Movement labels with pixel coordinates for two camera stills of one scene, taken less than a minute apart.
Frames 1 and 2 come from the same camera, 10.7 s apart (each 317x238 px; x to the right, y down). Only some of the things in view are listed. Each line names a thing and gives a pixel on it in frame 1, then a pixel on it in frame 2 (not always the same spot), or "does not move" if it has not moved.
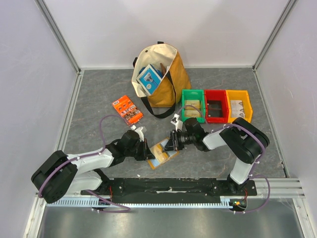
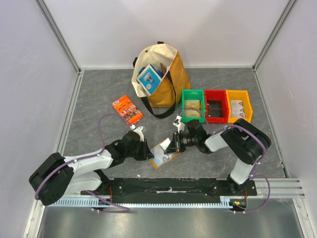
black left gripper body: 141,152 does not move
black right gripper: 174,140 does not move
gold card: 157,150 → 194,103
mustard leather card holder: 161,156 does not move
